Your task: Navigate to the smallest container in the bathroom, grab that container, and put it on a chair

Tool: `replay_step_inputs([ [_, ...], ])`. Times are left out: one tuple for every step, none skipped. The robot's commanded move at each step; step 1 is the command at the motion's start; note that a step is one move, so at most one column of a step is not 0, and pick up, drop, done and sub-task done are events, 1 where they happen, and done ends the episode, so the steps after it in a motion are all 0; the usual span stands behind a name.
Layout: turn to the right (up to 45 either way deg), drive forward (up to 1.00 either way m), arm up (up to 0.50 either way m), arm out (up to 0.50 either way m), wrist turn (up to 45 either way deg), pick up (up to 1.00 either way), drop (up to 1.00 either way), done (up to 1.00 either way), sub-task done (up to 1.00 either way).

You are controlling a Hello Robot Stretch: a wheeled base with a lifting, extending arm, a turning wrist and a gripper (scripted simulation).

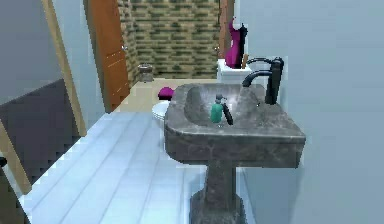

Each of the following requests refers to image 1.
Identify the green spray bottle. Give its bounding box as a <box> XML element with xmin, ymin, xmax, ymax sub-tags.
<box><xmin>210</xmin><ymin>94</ymin><xmax>228</xmax><ymax>124</ymax></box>

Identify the grey metal bin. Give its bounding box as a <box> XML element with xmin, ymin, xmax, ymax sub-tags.
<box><xmin>137</xmin><ymin>63</ymin><xmax>155</xmax><ymax>84</ymax></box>

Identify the black sink faucet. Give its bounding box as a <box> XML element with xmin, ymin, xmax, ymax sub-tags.
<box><xmin>241</xmin><ymin>56</ymin><xmax>285</xmax><ymax>106</ymax></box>

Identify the black stick in sink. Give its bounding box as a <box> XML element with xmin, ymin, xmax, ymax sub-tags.
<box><xmin>221</xmin><ymin>103</ymin><xmax>235</xmax><ymax>127</ymax></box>

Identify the dark grey shower panel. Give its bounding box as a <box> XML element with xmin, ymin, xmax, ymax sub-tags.
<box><xmin>0</xmin><ymin>78</ymin><xmax>82</xmax><ymax>186</ymax></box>

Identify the magenta round object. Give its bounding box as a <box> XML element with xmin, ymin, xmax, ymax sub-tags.
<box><xmin>157</xmin><ymin>86</ymin><xmax>176</xmax><ymax>101</ymax></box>

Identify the white toilet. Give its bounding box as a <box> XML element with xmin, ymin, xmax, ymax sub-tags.
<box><xmin>151</xmin><ymin>58</ymin><xmax>254</xmax><ymax>122</ymax></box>

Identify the magenta spray bottle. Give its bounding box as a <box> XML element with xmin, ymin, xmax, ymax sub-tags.
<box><xmin>224</xmin><ymin>18</ymin><xmax>249</xmax><ymax>70</ymax></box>

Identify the grey stone pedestal sink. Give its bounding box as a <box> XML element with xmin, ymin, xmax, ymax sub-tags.
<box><xmin>163</xmin><ymin>82</ymin><xmax>307</xmax><ymax>224</ymax></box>

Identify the orange wooden room door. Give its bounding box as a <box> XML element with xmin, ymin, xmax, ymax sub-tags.
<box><xmin>83</xmin><ymin>0</ymin><xmax>131</xmax><ymax>114</ymax></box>

